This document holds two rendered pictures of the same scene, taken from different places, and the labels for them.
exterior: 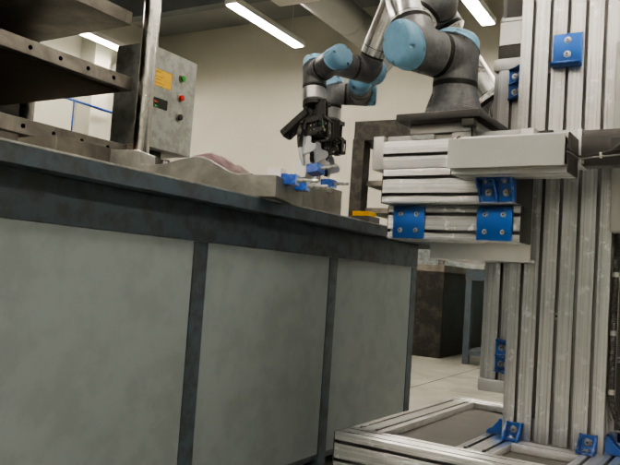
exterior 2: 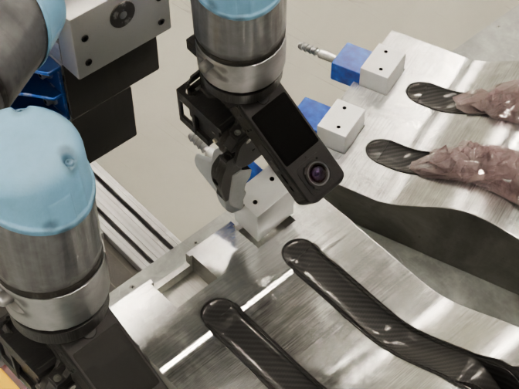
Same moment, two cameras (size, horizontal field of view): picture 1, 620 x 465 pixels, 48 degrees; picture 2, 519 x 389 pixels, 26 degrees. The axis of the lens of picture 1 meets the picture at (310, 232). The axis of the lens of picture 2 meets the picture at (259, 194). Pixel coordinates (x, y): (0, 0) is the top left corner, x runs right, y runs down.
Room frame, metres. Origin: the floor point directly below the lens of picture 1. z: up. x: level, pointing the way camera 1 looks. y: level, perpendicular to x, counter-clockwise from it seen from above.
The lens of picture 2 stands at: (2.81, 0.21, 1.80)
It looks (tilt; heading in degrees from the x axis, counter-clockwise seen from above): 50 degrees down; 195
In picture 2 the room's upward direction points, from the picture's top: straight up
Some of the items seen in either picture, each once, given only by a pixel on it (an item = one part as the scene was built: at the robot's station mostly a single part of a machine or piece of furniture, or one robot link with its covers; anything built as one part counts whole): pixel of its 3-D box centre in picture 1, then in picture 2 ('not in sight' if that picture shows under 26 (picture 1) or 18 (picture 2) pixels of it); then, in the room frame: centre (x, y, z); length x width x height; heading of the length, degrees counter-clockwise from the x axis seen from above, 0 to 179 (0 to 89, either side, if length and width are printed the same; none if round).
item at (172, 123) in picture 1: (143, 233); not in sight; (2.83, 0.67, 0.74); 0.30 x 0.22 x 1.47; 148
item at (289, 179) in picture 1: (293, 180); (346, 62); (1.82, 0.05, 0.86); 0.13 x 0.05 x 0.05; 75
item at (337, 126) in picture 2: (304, 185); (303, 118); (1.92, 0.02, 0.86); 0.13 x 0.05 x 0.05; 75
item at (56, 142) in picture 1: (53, 159); not in sight; (1.59, 0.59, 0.84); 0.20 x 0.15 x 0.07; 58
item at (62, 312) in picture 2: (330, 115); (49, 276); (2.41, -0.04, 1.17); 0.08 x 0.08 x 0.05
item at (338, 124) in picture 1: (330, 137); (62, 332); (2.41, -0.05, 1.09); 0.09 x 0.08 x 0.12; 58
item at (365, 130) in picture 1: (424, 241); not in sight; (6.84, -1.12, 1.03); 1.54 x 0.94 x 2.06; 150
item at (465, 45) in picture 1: (454, 58); not in sight; (1.81, -0.35, 1.20); 0.13 x 0.12 x 0.14; 122
